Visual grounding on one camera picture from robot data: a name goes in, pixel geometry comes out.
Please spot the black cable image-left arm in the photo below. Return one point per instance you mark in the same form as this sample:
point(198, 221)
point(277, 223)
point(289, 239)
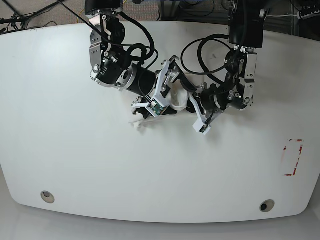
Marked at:
point(141, 46)

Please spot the left table cable grommet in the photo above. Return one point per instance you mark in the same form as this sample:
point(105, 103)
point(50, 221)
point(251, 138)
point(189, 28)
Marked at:
point(47, 197)

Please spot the white power strip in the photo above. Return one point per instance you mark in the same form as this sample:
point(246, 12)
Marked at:
point(307, 13)

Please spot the white printed T-shirt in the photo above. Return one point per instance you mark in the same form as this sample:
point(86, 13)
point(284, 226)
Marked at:
point(178, 98)

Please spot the table cable grommet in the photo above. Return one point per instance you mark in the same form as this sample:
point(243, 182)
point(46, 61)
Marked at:
point(267, 206)
point(47, 197)

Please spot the right table cable grommet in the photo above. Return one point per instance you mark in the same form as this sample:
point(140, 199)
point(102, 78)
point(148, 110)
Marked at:
point(267, 206)

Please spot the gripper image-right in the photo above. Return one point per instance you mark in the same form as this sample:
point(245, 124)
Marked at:
point(213, 100)

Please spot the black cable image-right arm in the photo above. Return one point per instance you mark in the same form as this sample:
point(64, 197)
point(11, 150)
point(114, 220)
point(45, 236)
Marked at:
point(206, 71)

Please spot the black tripod stand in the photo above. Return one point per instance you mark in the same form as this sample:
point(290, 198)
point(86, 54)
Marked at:
point(19, 22)

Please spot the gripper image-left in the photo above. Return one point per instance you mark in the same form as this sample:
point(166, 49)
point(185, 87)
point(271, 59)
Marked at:
point(150, 85)

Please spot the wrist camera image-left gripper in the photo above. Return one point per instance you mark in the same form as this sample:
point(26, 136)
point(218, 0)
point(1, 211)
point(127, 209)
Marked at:
point(156, 109)

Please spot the red tape rectangle marking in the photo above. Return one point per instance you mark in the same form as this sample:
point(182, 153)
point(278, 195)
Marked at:
point(291, 156)

